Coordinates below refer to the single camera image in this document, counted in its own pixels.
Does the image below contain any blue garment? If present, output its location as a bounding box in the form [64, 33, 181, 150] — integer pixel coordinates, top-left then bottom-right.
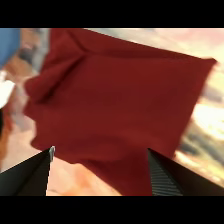
[0, 28, 22, 70]

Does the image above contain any red T-shirt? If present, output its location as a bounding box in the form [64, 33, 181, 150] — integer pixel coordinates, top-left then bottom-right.
[22, 28, 218, 197]

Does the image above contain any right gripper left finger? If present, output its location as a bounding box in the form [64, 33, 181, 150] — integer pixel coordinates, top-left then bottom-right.
[0, 145, 56, 197]

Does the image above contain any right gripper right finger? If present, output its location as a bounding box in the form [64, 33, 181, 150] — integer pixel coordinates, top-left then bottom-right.
[147, 147, 224, 197]

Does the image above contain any white garment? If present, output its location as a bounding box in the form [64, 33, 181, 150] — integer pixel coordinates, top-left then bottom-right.
[0, 79, 16, 110]

